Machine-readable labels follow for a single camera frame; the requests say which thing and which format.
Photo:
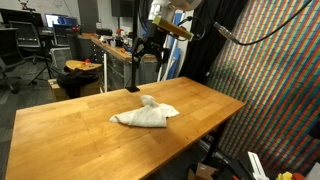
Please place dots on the brown cardboard box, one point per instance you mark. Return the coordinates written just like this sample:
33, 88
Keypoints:
203, 171

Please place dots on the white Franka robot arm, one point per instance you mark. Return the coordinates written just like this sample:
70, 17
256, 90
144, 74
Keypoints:
160, 8

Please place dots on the black table leg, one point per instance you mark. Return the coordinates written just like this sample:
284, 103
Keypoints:
215, 143

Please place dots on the white cloth towel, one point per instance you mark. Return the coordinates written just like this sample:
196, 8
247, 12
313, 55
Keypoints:
146, 116

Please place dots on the colourful patterned curtain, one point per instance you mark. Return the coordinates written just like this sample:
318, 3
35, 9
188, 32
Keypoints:
283, 100

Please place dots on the black tripod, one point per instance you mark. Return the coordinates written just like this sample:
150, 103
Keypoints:
48, 66

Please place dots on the black wall screen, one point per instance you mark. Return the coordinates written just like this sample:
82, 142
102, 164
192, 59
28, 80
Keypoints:
121, 8

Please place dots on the lit computer monitor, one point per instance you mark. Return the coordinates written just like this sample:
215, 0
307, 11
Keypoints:
61, 20

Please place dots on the round wooden stool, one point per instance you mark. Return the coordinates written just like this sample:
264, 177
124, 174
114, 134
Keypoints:
76, 64

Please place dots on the tan wrist camera bar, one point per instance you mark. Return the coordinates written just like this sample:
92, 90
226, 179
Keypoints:
173, 29

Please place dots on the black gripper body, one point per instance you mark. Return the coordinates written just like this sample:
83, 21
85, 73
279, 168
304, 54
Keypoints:
154, 45

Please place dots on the black mesh office chair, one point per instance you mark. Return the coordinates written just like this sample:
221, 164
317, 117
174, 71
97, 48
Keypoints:
25, 35

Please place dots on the black vertical stand pole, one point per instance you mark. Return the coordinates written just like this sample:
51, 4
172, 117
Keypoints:
134, 76

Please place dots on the white plastic bracket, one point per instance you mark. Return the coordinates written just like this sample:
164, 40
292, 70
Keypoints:
256, 166

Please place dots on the black bag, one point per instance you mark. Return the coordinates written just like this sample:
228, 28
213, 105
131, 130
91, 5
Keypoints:
75, 81

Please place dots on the grey vented metal box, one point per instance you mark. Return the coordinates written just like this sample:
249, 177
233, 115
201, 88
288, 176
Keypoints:
60, 57

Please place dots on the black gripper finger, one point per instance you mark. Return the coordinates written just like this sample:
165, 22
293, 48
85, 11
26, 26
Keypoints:
139, 46
164, 60

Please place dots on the small orange object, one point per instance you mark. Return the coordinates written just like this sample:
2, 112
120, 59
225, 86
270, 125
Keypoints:
86, 62

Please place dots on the wooden top workbench cabinet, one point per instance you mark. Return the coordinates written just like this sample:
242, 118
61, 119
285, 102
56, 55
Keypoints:
116, 66

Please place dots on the white diagonal pipe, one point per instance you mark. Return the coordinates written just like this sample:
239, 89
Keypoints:
160, 75

